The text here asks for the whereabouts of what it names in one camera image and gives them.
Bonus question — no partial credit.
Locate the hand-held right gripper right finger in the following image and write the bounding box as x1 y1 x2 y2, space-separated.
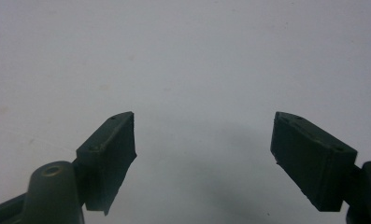
269 111 362 213

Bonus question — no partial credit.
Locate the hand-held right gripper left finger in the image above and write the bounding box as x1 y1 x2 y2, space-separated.
72 111 138 217

